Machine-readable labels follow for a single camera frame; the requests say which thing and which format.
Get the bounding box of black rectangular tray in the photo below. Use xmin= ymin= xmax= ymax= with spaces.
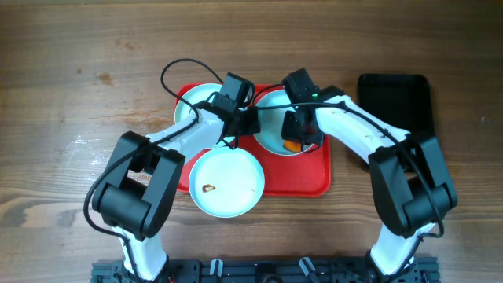
xmin=358 ymin=73 xmax=435 ymax=138

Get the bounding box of red plastic tray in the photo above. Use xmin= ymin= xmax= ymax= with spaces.
xmin=174 ymin=82 xmax=332 ymax=197

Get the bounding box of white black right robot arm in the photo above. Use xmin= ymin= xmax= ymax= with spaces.
xmin=281 ymin=68 xmax=457 ymax=281

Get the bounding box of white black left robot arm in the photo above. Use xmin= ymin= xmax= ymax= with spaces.
xmin=83 ymin=73 xmax=259 ymax=282

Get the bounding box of light blue plate front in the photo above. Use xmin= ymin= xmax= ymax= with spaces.
xmin=189 ymin=148 xmax=266 ymax=218

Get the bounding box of light blue plate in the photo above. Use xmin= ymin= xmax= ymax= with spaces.
xmin=254 ymin=90 xmax=300 ymax=156
xmin=189 ymin=148 xmax=266 ymax=218
xmin=174 ymin=83 xmax=222 ymax=123

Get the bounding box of orange sponge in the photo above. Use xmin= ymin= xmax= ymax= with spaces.
xmin=283 ymin=141 xmax=303 ymax=153

